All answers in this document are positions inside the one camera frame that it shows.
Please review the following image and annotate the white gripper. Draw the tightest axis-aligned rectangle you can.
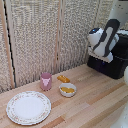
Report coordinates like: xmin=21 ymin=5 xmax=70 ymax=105
xmin=87 ymin=46 xmax=115 ymax=64

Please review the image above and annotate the black air fryer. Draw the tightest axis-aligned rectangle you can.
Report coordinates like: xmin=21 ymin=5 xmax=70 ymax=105
xmin=86 ymin=29 xmax=128 ymax=80

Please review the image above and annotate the orange food piece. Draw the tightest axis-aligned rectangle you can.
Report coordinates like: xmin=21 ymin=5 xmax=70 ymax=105
xmin=56 ymin=75 xmax=71 ymax=84

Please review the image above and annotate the yellow food in bowl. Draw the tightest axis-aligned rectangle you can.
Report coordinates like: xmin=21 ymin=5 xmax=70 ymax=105
xmin=60 ymin=86 xmax=76 ymax=94

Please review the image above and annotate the white bowl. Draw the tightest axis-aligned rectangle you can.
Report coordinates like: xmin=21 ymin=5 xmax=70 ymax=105
xmin=58 ymin=82 xmax=78 ymax=98

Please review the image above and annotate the pink cup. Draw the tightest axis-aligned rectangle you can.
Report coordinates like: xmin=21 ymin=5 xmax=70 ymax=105
xmin=39 ymin=72 xmax=53 ymax=92

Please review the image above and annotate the beige woven folding screen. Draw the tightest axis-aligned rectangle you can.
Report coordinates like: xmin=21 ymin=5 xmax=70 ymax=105
xmin=0 ymin=0 xmax=116 ymax=94

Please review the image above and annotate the white plate with patterned rim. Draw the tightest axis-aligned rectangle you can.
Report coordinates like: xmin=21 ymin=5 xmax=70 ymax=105
xmin=5 ymin=90 xmax=52 ymax=126

